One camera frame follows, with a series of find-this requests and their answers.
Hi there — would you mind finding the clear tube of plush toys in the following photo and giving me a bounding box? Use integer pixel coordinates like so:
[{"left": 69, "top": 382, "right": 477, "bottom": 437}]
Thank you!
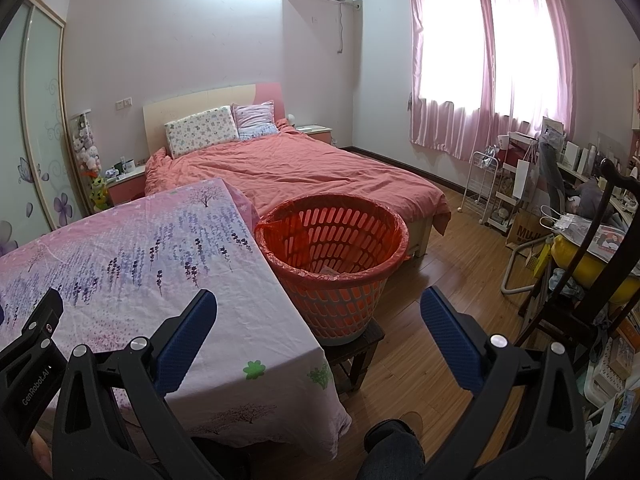
[{"left": 70, "top": 110, "right": 111, "bottom": 216}]

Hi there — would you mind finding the pink floral printed tablecloth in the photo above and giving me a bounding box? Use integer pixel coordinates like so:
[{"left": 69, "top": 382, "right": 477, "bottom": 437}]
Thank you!
[{"left": 0, "top": 177, "right": 353, "bottom": 463}]

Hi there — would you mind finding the dark wooden stool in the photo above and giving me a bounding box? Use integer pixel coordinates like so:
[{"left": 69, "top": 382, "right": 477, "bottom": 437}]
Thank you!
[{"left": 320, "top": 320, "right": 386, "bottom": 396}]

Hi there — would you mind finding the white wire rack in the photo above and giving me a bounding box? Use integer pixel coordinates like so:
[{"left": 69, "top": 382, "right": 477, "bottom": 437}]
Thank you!
[{"left": 462, "top": 150, "right": 501, "bottom": 223}]

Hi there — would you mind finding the flower printed sliding wardrobe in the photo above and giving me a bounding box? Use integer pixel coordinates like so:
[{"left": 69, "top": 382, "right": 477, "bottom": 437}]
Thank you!
[{"left": 0, "top": 0, "right": 83, "bottom": 256}]

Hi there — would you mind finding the brown paper bag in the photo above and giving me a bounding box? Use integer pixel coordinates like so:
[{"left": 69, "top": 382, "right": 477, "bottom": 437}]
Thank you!
[{"left": 507, "top": 207, "right": 543, "bottom": 251}]

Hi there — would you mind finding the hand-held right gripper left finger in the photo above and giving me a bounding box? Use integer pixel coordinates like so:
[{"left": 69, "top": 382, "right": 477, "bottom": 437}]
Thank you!
[{"left": 52, "top": 288, "right": 218, "bottom": 480}]

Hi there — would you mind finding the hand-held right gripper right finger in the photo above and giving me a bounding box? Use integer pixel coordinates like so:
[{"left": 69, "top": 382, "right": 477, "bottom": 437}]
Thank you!
[{"left": 419, "top": 286, "right": 586, "bottom": 480}]

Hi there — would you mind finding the person's leg in jeans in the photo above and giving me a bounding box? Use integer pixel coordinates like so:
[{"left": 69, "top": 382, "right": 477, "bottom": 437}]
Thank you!
[{"left": 357, "top": 420, "right": 426, "bottom": 480}]

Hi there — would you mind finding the white paper bag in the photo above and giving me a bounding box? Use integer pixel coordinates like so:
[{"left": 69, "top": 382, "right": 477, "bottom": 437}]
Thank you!
[{"left": 515, "top": 159, "right": 540, "bottom": 201}]

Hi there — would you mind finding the pink striped pillow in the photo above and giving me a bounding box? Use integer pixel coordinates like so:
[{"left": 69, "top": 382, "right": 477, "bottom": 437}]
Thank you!
[{"left": 231, "top": 101, "right": 280, "bottom": 140}]

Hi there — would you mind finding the pink nightstand with book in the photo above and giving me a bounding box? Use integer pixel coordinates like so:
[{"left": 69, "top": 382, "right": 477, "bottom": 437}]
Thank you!
[{"left": 295, "top": 125, "right": 333, "bottom": 147}]

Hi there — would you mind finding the beige and pink headboard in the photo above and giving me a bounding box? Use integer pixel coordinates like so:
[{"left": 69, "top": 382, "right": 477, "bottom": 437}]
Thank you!
[{"left": 142, "top": 82, "right": 287, "bottom": 158}]

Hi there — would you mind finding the pink curtain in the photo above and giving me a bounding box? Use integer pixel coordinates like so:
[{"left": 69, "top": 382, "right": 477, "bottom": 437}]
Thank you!
[{"left": 406, "top": 0, "right": 576, "bottom": 163}]

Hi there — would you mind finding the white floral pillow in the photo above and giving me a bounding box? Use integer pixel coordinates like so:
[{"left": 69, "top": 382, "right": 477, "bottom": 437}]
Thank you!
[{"left": 164, "top": 105, "right": 241, "bottom": 158}]

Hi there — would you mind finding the person's left hand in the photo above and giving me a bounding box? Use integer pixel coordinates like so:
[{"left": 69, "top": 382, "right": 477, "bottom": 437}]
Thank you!
[{"left": 29, "top": 432, "right": 54, "bottom": 476}]

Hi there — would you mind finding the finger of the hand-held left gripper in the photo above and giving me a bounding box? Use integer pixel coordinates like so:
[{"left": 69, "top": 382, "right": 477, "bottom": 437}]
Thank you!
[{"left": 22, "top": 287, "right": 65, "bottom": 342}]

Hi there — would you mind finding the orange plastic basket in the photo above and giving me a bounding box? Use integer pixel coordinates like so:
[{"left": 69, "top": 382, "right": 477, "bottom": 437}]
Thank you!
[{"left": 254, "top": 192, "right": 411, "bottom": 346}]

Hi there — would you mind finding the orange duvet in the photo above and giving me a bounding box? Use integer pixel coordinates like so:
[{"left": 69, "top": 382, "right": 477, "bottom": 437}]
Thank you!
[{"left": 145, "top": 120, "right": 452, "bottom": 256}]

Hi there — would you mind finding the dark wooden chair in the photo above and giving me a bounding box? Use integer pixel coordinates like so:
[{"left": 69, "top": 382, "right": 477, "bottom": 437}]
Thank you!
[{"left": 515, "top": 157, "right": 640, "bottom": 356}]

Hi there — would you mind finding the pink nightstand with mug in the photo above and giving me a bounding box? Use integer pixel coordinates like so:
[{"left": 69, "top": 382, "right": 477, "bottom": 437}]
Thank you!
[{"left": 106, "top": 162, "right": 148, "bottom": 208}]

